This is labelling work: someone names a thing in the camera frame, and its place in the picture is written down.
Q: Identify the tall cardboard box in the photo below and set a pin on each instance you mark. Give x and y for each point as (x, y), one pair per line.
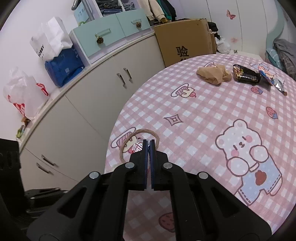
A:
(185, 34)

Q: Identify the mint green bunk bed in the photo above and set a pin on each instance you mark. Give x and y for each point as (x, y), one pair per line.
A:
(275, 25)

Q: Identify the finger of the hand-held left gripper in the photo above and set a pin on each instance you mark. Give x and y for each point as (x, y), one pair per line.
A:
(44, 193)
(39, 207)

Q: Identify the pale blue box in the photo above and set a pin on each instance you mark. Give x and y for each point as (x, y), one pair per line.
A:
(81, 12)

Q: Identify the silver foil wrapper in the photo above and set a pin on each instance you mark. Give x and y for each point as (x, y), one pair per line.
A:
(279, 85)

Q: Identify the pinecone drawer ornament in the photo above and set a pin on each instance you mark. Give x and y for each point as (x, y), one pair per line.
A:
(139, 24)
(100, 40)

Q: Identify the lilac white shelf unit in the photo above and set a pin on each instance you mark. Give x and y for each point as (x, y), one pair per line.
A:
(120, 3)

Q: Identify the mint green drawer unit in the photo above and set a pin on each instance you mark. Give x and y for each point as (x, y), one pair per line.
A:
(104, 41)

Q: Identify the pink butterfly sticker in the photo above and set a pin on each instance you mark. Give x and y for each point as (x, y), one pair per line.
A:
(230, 14)

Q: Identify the grey metal handrail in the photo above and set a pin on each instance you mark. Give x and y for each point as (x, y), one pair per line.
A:
(86, 9)

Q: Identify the small white plastic bag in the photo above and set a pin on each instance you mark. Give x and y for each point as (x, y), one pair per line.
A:
(222, 45)

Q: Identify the cream hanging jacket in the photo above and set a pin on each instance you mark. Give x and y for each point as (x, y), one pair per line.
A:
(155, 9)

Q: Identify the brown paper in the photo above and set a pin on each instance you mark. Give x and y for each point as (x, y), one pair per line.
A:
(212, 75)

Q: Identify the black clothing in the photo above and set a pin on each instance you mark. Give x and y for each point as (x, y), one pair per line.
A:
(212, 29)

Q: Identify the grey duvet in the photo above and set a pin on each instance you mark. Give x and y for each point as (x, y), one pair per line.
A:
(286, 53)

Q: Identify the teal bed sheet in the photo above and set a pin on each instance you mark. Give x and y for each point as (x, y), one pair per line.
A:
(270, 56)

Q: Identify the dark brown snack wrapper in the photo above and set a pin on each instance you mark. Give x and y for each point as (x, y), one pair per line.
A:
(247, 76)

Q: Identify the pink flower sticker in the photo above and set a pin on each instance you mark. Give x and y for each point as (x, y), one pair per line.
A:
(234, 39)

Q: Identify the white paper bag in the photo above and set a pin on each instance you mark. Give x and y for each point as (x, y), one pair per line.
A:
(53, 37)

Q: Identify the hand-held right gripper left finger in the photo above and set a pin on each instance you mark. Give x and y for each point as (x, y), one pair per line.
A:
(145, 162)

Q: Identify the white wardrobe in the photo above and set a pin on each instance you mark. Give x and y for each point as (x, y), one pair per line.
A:
(249, 30)

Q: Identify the long white low cabinet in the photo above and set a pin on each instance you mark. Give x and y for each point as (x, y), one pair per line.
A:
(81, 111)

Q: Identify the small wrappers on cabinet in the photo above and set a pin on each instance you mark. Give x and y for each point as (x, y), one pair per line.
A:
(22, 132)

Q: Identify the white plastic bag red print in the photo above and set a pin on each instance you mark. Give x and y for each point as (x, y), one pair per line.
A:
(23, 92)

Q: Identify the folded jeans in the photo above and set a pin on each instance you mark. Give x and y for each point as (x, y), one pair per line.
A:
(111, 8)

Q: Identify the blue woven bag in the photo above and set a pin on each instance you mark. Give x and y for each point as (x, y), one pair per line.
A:
(64, 67)

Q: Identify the round table pink checked tablecloth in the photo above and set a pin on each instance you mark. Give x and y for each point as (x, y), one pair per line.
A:
(196, 115)

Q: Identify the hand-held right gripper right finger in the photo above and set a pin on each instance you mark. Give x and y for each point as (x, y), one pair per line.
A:
(152, 166)

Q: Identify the colourful cartoon wrapper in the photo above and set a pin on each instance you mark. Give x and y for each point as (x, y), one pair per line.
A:
(267, 74)

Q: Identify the dark green hanging jacket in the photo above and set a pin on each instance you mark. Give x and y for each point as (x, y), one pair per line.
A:
(170, 9)

